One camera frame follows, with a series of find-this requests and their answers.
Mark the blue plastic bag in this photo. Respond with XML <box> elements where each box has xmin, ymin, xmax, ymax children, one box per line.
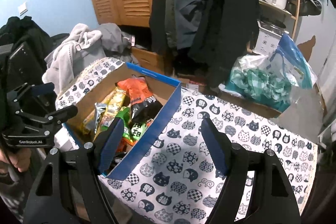
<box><xmin>268</xmin><ymin>33</ymin><xmax>319</xmax><ymax>90</ymax></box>

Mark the cardboard box with blue rim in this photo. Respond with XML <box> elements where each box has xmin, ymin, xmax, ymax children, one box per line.
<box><xmin>62</xmin><ymin>62</ymin><xmax>182</xmax><ymax>180</ymax></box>

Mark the wooden crate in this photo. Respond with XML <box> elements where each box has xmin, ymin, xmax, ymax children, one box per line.
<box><xmin>131</xmin><ymin>46</ymin><xmax>166</xmax><ymax>73</ymax></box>

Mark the grey hoodie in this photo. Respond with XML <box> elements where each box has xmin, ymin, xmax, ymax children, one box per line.
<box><xmin>97</xmin><ymin>23</ymin><xmax>141</xmax><ymax>65</ymax></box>

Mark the cat print tablecloth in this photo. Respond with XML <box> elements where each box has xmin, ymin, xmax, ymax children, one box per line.
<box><xmin>55</xmin><ymin>57</ymin><xmax>320</xmax><ymax>224</ymax></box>

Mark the green snack packet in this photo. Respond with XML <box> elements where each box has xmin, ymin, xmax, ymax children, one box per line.
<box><xmin>115</xmin><ymin>107</ymin><xmax>132</xmax><ymax>141</ymax></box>

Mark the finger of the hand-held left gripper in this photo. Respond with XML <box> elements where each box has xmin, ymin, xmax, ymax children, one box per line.
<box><xmin>47</xmin><ymin>105</ymin><xmax>79</xmax><ymax>125</ymax></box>
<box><xmin>7</xmin><ymin>82</ymin><xmax>56</xmax><ymax>103</ymax></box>

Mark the person's left hand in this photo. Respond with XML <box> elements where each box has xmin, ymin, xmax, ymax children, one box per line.
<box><xmin>0</xmin><ymin>147</ymin><xmax>29</xmax><ymax>173</ymax></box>

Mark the black clothing pile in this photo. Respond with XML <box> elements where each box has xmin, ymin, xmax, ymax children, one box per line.
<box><xmin>0</xmin><ymin>15</ymin><xmax>70</xmax><ymax>83</ymax></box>

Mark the brown cardboard carton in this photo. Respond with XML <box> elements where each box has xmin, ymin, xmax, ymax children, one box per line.
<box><xmin>218</xmin><ymin>90</ymin><xmax>283</xmax><ymax>120</ymax></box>

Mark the long yellow snack packet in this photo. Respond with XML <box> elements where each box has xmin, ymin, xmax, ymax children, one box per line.
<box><xmin>83</xmin><ymin>109</ymin><xmax>116</xmax><ymax>139</ymax></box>

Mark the white wall switch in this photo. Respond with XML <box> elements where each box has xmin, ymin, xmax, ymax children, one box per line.
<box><xmin>18</xmin><ymin>2</ymin><xmax>29</xmax><ymax>16</ymax></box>

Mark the long black coat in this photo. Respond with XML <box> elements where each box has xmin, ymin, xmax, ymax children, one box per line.
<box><xmin>188</xmin><ymin>0</ymin><xmax>261</xmax><ymax>88</ymax></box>

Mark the dark green coat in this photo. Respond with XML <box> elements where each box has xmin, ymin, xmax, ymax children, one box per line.
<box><xmin>148</xmin><ymin>0</ymin><xmax>174</xmax><ymax>56</ymax></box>

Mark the black pan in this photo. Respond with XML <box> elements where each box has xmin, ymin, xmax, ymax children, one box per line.
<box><xmin>259</xmin><ymin>19</ymin><xmax>287</xmax><ymax>31</ymax></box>

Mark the grey jacket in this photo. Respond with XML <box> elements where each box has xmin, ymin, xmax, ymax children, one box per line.
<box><xmin>164</xmin><ymin>0</ymin><xmax>203</xmax><ymax>51</ymax></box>

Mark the large orange black snack packet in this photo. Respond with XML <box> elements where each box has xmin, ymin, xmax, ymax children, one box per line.
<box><xmin>117</xmin><ymin>76</ymin><xmax>164</xmax><ymax>125</ymax></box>

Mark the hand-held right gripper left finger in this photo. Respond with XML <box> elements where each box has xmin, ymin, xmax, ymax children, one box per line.
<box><xmin>24</xmin><ymin>117</ymin><xmax>125</xmax><ymax>224</ymax></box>

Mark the small orange snack packet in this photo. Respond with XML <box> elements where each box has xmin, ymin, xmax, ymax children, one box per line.
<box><xmin>115</xmin><ymin>139</ymin><xmax>135</xmax><ymax>159</ymax></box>

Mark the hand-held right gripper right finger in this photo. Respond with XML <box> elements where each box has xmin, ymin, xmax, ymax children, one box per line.
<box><xmin>200</xmin><ymin>117</ymin><xmax>300</xmax><ymax>224</ymax></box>

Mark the light grey fleece robe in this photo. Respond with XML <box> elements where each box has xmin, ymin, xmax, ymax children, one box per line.
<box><xmin>42</xmin><ymin>23</ymin><xmax>103</xmax><ymax>97</ymax></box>

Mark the silver snack packet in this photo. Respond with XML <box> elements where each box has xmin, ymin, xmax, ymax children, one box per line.
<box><xmin>93</xmin><ymin>102</ymin><xmax>109</xmax><ymax>123</ymax></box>

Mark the gold snack packet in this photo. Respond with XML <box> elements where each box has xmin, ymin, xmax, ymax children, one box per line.
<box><xmin>103</xmin><ymin>87</ymin><xmax>127</xmax><ymax>115</ymax></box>

